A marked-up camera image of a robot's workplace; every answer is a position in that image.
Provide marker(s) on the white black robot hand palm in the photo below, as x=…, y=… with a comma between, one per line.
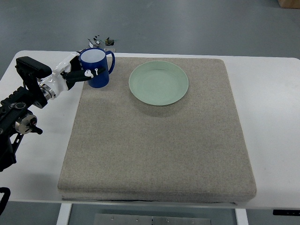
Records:
x=54, y=84

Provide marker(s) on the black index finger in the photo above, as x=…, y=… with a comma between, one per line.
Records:
x=75, y=64

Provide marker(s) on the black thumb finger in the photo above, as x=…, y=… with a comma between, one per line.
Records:
x=82, y=75

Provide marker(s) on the blue enamel mug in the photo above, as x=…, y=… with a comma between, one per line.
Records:
x=98, y=64

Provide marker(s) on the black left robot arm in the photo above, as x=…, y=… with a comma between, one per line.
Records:
x=16, y=119

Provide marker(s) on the green plate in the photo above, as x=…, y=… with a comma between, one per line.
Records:
x=158, y=83

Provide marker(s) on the small electronic parts on floor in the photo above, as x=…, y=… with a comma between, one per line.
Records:
x=97, y=42

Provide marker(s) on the clear plastic piece on floor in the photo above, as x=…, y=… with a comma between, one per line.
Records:
x=110, y=49

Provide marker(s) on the beige fabric mat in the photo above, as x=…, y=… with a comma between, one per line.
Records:
x=192, y=151

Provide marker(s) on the black object at left edge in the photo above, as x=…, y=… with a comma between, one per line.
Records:
x=4, y=200

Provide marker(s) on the cardboard box corner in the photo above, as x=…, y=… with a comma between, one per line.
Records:
x=291, y=4

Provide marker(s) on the black table control panel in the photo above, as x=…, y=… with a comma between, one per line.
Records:
x=286, y=212

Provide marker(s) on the metal table base plate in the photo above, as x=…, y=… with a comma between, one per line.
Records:
x=117, y=219

